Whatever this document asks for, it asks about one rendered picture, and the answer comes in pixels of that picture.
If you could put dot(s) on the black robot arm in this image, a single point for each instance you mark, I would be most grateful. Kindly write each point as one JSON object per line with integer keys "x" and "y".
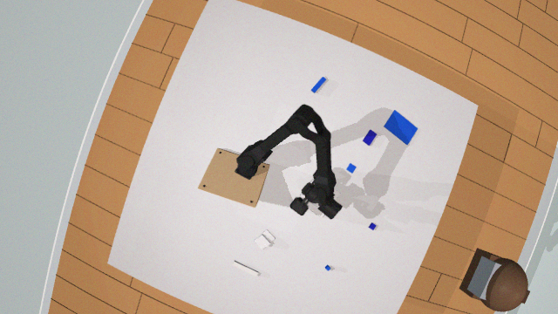
{"x": 323, "y": 191}

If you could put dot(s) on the small blue square block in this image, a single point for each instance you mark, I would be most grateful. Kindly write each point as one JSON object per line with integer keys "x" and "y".
{"x": 351, "y": 168}

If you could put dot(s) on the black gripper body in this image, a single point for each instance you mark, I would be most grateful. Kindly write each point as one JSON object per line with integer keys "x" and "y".
{"x": 299, "y": 206}

